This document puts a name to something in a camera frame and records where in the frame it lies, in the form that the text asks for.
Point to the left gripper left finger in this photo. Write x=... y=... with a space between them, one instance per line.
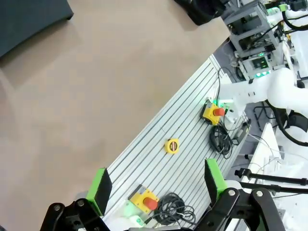
x=98 y=192

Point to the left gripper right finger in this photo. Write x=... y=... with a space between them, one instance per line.
x=215 y=183

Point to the grooved aluminium base plate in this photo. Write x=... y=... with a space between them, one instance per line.
x=168 y=125

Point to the black tripod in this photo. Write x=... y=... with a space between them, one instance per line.
x=276 y=178

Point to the black power adapter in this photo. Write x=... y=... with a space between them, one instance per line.
x=240 y=133

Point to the yellow tape measure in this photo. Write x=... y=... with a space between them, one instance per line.
x=172 y=146

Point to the black leather shoe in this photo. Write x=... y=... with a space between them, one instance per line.
x=199 y=12

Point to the yellow emergency stop box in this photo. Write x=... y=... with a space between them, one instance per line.
x=209 y=115
x=142 y=196

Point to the black shoe stand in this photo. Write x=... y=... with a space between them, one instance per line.
x=29 y=21

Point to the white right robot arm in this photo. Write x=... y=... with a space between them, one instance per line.
x=279 y=89

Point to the metal computer rack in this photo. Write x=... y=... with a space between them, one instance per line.
x=250 y=24

